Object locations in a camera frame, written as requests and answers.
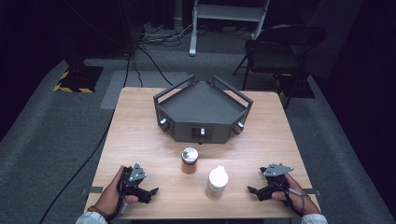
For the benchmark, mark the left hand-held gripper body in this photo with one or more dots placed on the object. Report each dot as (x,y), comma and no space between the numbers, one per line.
(134,178)

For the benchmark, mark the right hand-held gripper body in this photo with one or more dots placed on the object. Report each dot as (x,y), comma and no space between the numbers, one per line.
(276,177)

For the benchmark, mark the white-capped seasoning bottle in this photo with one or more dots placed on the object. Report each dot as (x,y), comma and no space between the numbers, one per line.
(217,183)

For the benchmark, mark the orange spice jar silver lid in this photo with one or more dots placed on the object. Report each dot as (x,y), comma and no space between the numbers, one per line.
(189,160)

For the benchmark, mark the grey corner shelf rack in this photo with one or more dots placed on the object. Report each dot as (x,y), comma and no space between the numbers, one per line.
(202,109)

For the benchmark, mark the person's right hand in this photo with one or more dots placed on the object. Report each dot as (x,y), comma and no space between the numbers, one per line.
(297,194)

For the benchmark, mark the person's left hand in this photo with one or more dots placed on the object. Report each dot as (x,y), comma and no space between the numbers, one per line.
(109,196)

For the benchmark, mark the grey tape strip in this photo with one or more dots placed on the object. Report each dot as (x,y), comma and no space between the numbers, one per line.
(313,192)
(93,189)

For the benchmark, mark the black base with striped tape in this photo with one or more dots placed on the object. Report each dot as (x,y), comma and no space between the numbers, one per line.
(79,79)
(294,87)

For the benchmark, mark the black folding chair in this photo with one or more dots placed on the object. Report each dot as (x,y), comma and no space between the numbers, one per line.
(274,53)

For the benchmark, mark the white metal stand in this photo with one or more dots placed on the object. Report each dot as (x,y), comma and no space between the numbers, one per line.
(227,14)

